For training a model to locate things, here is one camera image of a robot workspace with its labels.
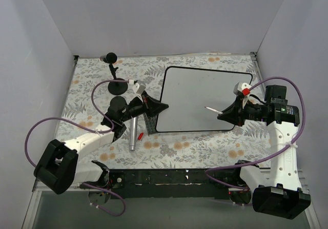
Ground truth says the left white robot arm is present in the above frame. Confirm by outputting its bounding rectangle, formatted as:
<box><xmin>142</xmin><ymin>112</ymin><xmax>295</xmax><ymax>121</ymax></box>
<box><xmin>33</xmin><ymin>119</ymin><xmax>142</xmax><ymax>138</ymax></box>
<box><xmin>34</xmin><ymin>92</ymin><xmax>169</xmax><ymax>194</ymax></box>

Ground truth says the white whiteboard black frame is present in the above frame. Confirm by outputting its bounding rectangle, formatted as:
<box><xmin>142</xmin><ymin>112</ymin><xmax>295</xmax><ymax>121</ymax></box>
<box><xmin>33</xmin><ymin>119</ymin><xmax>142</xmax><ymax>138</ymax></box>
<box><xmin>156</xmin><ymin>66</ymin><xmax>253</xmax><ymax>133</ymax></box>

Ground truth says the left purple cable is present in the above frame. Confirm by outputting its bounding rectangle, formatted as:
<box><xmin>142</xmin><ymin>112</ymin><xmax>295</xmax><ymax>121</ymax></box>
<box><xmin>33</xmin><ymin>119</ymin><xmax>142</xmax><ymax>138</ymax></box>
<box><xmin>25</xmin><ymin>79</ymin><xmax>135</xmax><ymax>217</ymax></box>

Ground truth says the black perforated plate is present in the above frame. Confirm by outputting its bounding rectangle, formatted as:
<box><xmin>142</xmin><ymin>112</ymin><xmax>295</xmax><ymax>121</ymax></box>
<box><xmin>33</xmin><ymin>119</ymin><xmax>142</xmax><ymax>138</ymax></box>
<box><xmin>143</xmin><ymin>114</ymin><xmax>157</xmax><ymax>135</ymax></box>

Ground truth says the red white marker pen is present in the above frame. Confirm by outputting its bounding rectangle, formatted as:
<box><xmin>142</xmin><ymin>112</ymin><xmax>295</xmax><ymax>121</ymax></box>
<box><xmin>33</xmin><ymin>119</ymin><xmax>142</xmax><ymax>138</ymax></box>
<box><xmin>205</xmin><ymin>107</ymin><xmax>222</xmax><ymax>114</ymax></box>

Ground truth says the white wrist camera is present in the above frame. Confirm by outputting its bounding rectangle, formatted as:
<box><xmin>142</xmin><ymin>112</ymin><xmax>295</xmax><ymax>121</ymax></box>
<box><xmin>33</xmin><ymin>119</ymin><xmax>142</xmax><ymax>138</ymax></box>
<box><xmin>132</xmin><ymin>81</ymin><xmax>146</xmax><ymax>96</ymax></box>
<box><xmin>233</xmin><ymin>82</ymin><xmax>251</xmax><ymax>109</ymax></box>

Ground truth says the silver microphone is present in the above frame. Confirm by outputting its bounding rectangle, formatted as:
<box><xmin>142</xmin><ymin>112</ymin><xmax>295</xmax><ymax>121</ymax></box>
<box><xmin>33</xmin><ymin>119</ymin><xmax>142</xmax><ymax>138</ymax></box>
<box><xmin>129</xmin><ymin>117</ymin><xmax>138</xmax><ymax>151</ymax></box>

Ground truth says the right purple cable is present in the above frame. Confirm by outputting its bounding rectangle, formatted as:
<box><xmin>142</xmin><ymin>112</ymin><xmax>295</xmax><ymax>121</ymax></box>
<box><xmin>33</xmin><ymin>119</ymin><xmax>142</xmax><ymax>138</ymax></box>
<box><xmin>204</xmin><ymin>76</ymin><xmax>305</xmax><ymax>206</ymax></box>

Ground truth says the black microphone stand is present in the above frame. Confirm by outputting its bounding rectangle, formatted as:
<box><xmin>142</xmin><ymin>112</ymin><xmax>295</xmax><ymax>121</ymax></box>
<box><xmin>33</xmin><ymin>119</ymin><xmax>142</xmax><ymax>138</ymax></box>
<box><xmin>108</xmin><ymin>64</ymin><xmax>128</xmax><ymax>96</ymax></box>

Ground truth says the purple cable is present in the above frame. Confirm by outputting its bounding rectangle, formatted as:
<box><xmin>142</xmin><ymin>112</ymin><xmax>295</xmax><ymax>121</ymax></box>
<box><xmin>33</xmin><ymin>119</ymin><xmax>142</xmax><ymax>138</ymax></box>
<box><xmin>25</xmin><ymin>79</ymin><xmax>135</xmax><ymax>217</ymax></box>
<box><xmin>204</xmin><ymin>76</ymin><xmax>305</xmax><ymax>206</ymax></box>

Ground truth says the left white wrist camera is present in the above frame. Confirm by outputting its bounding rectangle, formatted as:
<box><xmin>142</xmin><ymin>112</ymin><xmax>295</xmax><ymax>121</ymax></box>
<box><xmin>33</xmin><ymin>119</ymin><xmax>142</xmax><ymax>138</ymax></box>
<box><xmin>132</xmin><ymin>81</ymin><xmax>146</xmax><ymax>96</ymax></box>

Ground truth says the black base bar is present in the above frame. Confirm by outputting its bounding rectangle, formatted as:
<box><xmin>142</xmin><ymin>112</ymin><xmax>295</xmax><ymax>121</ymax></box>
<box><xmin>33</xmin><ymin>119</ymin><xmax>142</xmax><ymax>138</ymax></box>
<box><xmin>107</xmin><ymin>169</ymin><xmax>230</xmax><ymax>200</ymax></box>

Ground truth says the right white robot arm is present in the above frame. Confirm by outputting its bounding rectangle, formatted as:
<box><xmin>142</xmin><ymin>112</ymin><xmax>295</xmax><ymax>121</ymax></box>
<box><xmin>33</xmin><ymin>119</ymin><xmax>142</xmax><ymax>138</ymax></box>
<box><xmin>218</xmin><ymin>83</ymin><xmax>311</xmax><ymax>219</ymax></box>

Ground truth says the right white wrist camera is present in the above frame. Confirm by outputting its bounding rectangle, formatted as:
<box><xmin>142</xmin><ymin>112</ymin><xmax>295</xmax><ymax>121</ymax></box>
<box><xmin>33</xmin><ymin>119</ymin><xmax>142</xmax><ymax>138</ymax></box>
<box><xmin>233</xmin><ymin>82</ymin><xmax>251</xmax><ymax>109</ymax></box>

